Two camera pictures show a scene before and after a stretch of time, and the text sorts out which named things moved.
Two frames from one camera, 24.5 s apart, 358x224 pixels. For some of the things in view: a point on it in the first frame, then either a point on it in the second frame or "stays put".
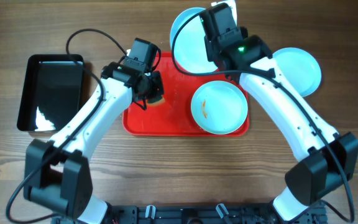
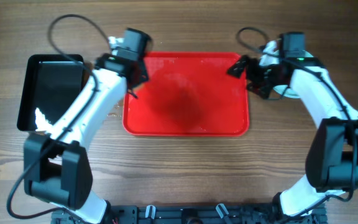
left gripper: x=157 y=88 to x=142 y=76
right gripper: x=209 y=51 to x=252 y=65
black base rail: x=208 y=214 stays put
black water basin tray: x=53 y=92 stays put
